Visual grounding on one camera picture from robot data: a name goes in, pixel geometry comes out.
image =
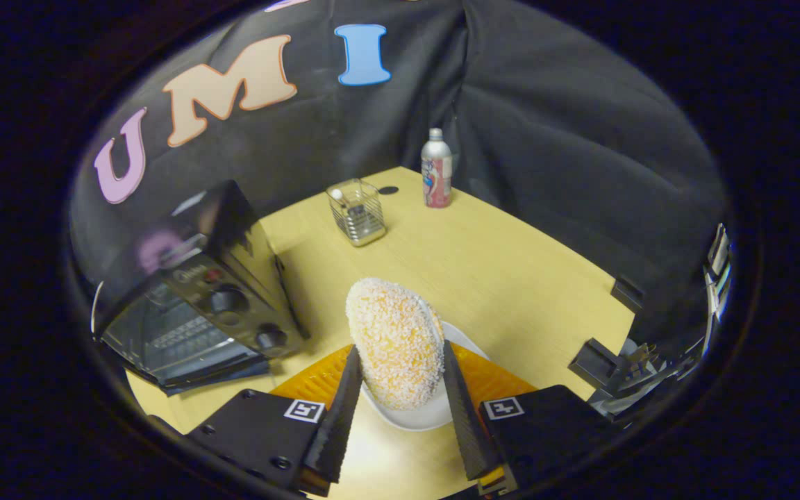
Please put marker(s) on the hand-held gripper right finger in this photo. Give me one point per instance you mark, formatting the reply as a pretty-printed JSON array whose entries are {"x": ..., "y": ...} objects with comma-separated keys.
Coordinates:
[{"x": 466, "y": 417}]

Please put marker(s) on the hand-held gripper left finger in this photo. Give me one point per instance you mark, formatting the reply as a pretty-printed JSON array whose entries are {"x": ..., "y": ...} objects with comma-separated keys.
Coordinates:
[{"x": 341, "y": 417}]

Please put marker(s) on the breaded orange croquette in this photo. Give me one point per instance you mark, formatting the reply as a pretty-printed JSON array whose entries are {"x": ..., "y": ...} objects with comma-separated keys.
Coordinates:
[{"x": 396, "y": 344}]

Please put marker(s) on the black toaster oven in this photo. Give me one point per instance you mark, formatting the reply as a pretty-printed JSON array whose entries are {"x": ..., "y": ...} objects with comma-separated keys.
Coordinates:
[{"x": 226, "y": 292}]

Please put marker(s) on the white plate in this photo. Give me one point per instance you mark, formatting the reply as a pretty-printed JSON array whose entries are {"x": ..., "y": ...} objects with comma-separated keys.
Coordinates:
[{"x": 424, "y": 417}]

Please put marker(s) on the black table clamp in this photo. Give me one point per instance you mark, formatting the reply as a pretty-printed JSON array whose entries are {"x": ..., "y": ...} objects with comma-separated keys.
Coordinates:
[
  {"x": 626, "y": 293},
  {"x": 591, "y": 364}
]

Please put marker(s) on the small black round disc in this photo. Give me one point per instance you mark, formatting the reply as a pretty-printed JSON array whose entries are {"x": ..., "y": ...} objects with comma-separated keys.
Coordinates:
[{"x": 388, "y": 189}]

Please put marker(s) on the silver bottle with red label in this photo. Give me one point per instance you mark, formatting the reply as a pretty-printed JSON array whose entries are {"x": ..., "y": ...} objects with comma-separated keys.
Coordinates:
[{"x": 436, "y": 170}]

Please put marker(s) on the black backdrop cloth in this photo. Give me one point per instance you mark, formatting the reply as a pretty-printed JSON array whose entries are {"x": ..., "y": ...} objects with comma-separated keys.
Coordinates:
[{"x": 546, "y": 125}]

